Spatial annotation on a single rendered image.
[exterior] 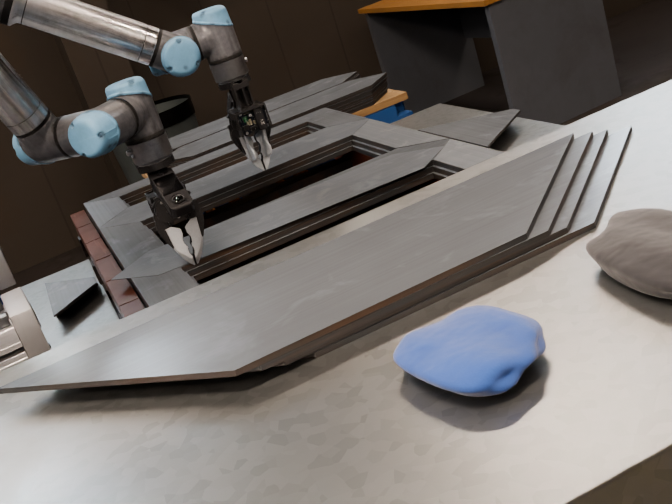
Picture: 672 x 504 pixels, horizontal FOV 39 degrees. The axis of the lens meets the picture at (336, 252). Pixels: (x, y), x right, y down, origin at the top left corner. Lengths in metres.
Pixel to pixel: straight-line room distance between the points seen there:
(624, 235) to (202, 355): 0.37
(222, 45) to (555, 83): 3.14
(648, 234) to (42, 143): 1.18
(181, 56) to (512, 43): 3.11
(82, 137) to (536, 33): 3.49
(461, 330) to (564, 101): 4.32
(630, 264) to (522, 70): 4.09
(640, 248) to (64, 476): 0.49
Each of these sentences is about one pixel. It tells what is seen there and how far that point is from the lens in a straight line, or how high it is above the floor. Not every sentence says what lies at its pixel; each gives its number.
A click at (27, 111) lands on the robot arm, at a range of 1.70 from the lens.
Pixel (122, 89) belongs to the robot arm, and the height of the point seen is 1.20.
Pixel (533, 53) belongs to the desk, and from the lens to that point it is 4.86.
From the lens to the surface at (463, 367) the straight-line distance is 0.66.
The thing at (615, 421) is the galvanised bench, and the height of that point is 1.05.
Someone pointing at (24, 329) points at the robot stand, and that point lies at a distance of 1.44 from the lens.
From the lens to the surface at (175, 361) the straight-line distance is 0.84.
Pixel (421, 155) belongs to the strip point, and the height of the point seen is 0.85.
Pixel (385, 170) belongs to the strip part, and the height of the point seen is 0.85.
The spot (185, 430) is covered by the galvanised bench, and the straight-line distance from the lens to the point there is 0.77.
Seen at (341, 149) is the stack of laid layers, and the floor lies 0.83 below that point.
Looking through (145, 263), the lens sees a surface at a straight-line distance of 1.92.
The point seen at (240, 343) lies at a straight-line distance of 0.82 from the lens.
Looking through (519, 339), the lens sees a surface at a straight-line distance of 0.68.
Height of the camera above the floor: 1.40
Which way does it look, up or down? 20 degrees down
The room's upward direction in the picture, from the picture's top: 18 degrees counter-clockwise
